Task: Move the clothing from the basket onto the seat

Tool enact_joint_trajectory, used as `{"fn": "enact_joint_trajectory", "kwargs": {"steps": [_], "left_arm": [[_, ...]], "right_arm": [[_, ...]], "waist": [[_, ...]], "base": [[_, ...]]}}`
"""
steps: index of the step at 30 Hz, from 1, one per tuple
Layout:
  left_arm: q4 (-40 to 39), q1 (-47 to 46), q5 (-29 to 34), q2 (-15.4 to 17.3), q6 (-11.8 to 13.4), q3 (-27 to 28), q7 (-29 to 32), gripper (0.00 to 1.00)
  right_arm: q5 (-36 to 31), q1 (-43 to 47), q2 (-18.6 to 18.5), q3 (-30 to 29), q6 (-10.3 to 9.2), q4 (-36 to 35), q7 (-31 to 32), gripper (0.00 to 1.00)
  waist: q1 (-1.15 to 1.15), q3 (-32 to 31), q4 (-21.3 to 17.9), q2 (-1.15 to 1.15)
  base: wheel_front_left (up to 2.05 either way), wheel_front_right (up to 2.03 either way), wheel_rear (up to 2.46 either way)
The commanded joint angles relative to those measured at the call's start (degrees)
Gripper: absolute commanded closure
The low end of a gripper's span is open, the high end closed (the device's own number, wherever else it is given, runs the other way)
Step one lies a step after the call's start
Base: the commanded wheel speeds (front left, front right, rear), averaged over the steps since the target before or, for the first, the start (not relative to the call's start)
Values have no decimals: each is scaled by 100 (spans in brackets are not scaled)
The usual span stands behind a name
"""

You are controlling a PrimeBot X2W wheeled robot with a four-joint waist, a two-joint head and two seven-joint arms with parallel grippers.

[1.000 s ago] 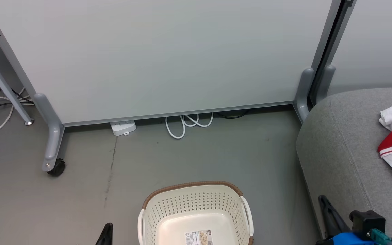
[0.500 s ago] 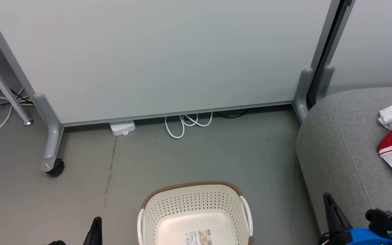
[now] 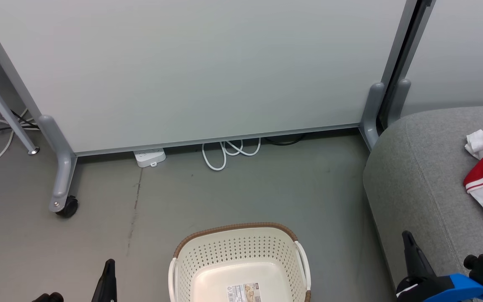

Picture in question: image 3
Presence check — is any thick white floor cable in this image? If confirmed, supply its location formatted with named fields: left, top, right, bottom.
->
left=0, top=108, right=41, bottom=172

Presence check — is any grey partition leg with caster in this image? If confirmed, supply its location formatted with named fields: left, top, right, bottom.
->
left=37, top=115, right=78, bottom=213

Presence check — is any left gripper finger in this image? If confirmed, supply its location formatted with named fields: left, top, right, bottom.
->
left=91, top=258, right=118, bottom=302

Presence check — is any white partition panel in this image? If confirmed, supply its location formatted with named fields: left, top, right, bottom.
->
left=0, top=0, right=418, bottom=156
left=401, top=0, right=483, bottom=117

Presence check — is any black caster wheel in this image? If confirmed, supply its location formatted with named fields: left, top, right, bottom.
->
left=55, top=195, right=79, bottom=218

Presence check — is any small white cloth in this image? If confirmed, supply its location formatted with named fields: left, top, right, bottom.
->
left=465, top=129, right=483, bottom=160

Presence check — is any grey fabric sofa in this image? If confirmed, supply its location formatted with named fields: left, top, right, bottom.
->
left=362, top=106, right=483, bottom=302

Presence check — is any printed basket label sticker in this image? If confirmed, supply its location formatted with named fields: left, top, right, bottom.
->
left=226, top=283, right=262, bottom=302

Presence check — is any white looped cable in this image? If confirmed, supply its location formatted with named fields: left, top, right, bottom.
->
left=202, top=138, right=262, bottom=172

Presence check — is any grey slanted metal leg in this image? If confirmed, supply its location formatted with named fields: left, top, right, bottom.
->
left=0, top=55, right=41, bottom=155

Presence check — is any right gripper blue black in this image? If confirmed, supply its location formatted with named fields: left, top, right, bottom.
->
left=395, top=230, right=483, bottom=302

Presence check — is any white power strip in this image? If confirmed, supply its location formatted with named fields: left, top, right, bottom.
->
left=134, top=148, right=166, bottom=168

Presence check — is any cream laundry basket brown rim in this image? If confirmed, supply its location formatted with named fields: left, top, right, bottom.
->
left=168, top=222, right=312, bottom=302

